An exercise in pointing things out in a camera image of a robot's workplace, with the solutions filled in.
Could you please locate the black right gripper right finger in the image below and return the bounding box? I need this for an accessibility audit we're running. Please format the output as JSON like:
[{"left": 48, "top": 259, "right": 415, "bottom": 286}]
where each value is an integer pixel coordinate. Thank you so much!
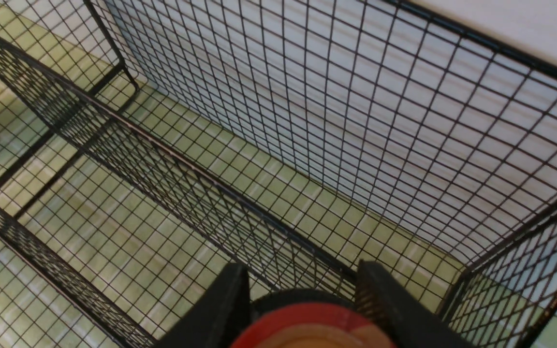
[{"left": 356, "top": 261, "right": 473, "bottom": 348}]

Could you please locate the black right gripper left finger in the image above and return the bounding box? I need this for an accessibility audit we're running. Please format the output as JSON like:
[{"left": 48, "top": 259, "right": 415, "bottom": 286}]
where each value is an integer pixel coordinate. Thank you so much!
[{"left": 155, "top": 263, "right": 251, "bottom": 348}]

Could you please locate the dark soy sauce bottle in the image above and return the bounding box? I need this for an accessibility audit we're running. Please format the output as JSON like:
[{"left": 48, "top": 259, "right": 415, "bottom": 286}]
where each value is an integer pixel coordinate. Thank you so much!
[{"left": 231, "top": 289, "right": 396, "bottom": 348}]

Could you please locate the green checkered tablecloth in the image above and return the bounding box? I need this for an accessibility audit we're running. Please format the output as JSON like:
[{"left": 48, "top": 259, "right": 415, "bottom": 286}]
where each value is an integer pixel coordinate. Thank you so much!
[{"left": 0, "top": 0, "right": 557, "bottom": 348}]

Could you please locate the black wire mesh shelf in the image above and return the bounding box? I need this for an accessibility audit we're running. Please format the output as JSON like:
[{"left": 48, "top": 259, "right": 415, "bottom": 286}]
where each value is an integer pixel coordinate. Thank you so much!
[{"left": 0, "top": 0, "right": 557, "bottom": 348}]

